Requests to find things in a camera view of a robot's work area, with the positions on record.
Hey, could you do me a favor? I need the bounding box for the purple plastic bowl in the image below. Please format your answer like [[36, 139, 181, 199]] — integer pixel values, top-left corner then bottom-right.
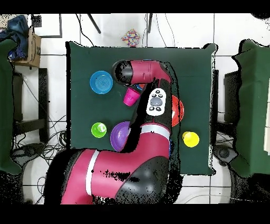
[[110, 121, 131, 153]]

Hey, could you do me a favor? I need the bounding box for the yellow plastic cup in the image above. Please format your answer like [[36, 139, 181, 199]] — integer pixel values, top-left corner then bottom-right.
[[182, 131, 200, 148]]

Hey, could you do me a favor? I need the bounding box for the small light blue bowl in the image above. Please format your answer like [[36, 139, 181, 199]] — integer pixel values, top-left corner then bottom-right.
[[89, 70, 114, 95]]

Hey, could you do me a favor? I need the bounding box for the wide orange-red bowl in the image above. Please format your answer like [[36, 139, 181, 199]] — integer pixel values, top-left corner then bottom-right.
[[171, 95, 185, 127]]

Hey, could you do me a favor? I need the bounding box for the cardboard box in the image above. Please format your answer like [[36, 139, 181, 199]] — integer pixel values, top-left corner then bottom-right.
[[12, 28, 42, 68]]

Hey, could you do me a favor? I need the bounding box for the green plastic cup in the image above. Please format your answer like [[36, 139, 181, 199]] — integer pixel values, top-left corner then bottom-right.
[[91, 122, 108, 138]]

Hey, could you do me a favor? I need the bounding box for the tangle of floor cables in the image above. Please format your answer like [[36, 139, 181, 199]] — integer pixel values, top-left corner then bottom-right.
[[12, 114, 68, 165]]

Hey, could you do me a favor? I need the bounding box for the pink plastic cup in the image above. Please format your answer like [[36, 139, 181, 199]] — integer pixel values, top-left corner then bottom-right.
[[123, 87, 141, 106]]

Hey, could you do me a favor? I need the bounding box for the black stool frame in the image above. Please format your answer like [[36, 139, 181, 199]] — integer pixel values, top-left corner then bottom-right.
[[210, 69, 241, 132], [12, 68, 50, 144]]

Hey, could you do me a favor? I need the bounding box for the dark green tablecloth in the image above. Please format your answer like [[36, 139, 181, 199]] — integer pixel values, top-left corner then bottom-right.
[[66, 41, 218, 176]]

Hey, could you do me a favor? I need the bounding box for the black pedestal foot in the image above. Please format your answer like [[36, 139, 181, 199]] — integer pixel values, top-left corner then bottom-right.
[[213, 144, 239, 166], [12, 143, 46, 163]]

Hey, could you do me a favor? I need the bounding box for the black rectangular frame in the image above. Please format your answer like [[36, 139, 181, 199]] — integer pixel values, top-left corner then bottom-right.
[[31, 13, 63, 39]]

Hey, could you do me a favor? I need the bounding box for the blue cloth bundle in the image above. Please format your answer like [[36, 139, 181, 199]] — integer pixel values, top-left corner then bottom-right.
[[0, 14, 29, 61]]

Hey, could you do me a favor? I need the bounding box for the green cloth covered table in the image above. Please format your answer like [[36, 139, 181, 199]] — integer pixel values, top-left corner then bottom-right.
[[229, 39, 270, 178], [0, 39, 22, 175]]

